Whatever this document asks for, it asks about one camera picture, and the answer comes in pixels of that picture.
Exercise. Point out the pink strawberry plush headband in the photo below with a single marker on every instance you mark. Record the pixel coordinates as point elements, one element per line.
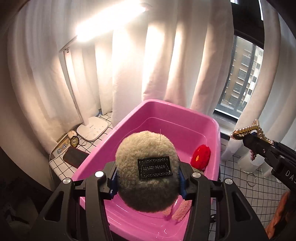
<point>199,162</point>

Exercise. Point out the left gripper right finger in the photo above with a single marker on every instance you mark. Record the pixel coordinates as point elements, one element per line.
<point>235,218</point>

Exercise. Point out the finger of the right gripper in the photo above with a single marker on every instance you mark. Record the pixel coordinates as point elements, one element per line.
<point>271,152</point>

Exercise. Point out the black smartphone red case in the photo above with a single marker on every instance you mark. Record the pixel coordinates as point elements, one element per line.
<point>74,157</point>

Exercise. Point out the white desk lamp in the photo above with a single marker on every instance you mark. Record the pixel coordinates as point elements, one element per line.
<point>92,129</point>

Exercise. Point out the white sheer curtain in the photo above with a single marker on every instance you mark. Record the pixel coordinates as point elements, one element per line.
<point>178,51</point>

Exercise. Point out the person hand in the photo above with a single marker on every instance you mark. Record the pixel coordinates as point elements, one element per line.
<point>282,225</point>

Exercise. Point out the beige plush pouch keychain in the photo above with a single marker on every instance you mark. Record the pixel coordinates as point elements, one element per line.
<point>148,171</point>

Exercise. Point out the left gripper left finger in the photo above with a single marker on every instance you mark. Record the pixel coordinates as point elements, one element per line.
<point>76,209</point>

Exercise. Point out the large thin metal bangle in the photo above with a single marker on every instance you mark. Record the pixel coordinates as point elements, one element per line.
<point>251,179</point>

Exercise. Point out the small cream round object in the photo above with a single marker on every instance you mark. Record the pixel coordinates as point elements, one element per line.
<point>71,134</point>

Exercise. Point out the pearl hair claw clip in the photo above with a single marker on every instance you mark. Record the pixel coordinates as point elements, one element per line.
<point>249,132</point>

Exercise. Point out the flat labelled box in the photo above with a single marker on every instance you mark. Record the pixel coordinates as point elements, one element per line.
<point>61,147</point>

